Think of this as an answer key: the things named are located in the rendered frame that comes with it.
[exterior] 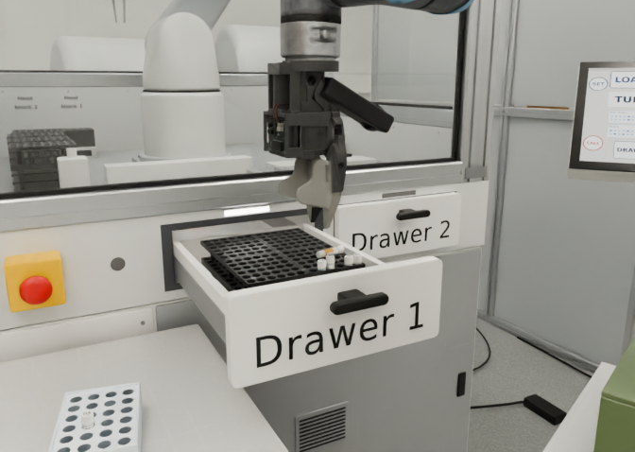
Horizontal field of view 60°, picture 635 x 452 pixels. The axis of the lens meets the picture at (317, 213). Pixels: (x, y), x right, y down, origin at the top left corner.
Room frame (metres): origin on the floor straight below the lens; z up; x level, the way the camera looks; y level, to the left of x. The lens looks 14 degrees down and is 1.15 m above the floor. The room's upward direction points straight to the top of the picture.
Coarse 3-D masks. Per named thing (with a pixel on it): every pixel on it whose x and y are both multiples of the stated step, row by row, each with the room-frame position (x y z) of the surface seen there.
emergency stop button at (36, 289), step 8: (32, 280) 0.70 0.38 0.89; (40, 280) 0.70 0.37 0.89; (48, 280) 0.71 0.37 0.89; (24, 288) 0.69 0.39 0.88; (32, 288) 0.69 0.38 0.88; (40, 288) 0.70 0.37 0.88; (48, 288) 0.70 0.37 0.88; (24, 296) 0.69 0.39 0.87; (32, 296) 0.69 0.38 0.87; (40, 296) 0.70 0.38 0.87; (48, 296) 0.71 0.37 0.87
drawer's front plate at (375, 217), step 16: (352, 208) 0.99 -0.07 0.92; (368, 208) 1.00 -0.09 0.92; (384, 208) 1.02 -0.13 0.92; (400, 208) 1.04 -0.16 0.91; (416, 208) 1.05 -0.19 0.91; (432, 208) 1.07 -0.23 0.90; (448, 208) 1.09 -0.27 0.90; (336, 224) 0.98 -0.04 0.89; (352, 224) 0.99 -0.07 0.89; (368, 224) 1.00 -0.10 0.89; (384, 224) 1.02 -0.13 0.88; (400, 224) 1.04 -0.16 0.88; (416, 224) 1.06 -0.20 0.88; (432, 224) 1.07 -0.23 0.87; (368, 240) 1.00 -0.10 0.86; (400, 240) 1.04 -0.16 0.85; (416, 240) 1.06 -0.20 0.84; (432, 240) 1.08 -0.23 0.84; (448, 240) 1.09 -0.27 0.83; (384, 256) 1.02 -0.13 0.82
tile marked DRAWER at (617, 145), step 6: (618, 144) 1.23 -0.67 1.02; (624, 144) 1.23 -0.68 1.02; (630, 144) 1.22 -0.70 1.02; (618, 150) 1.22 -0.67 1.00; (624, 150) 1.22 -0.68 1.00; (630, 150) 1.21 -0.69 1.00; (612, 156) 1.22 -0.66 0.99; (618, 156) 1.21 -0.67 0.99; (624, 156) 1.21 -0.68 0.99; (630, 156) 1.20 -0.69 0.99
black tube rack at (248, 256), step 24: (216, 240) 0.86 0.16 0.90; (240, 240) 0.86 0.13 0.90; (264, 240) 0.87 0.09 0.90; (288, 240) 0.86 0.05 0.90; (312, 240) 0.86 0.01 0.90; (216, 264) 0.83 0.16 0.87; (240, 264) 0.75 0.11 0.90; (264, 264) 0.74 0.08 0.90; (288, 264) 0.74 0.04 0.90; (312, 264) 0.74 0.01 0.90; (240, 288) 0.73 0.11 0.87
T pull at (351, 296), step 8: (344, 296) 0.59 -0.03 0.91; (352, 296) 0.59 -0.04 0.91; (360, 296) 0.59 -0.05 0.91; (368, 296) 0.59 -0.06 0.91; (376, 296) 0.59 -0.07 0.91; (384, 296) 0.60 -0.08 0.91; (336, 304) 0.57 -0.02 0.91; (344, 304) 0.57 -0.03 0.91; (352, 304) 0.58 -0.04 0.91; (360, 304) 0.58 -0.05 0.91; (368, 304) 0.59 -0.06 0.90; (376, 304) 0.59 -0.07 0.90; (384, 304) 0.60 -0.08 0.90; (336, 312) 0.57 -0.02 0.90; (344, 312) 0.57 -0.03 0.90
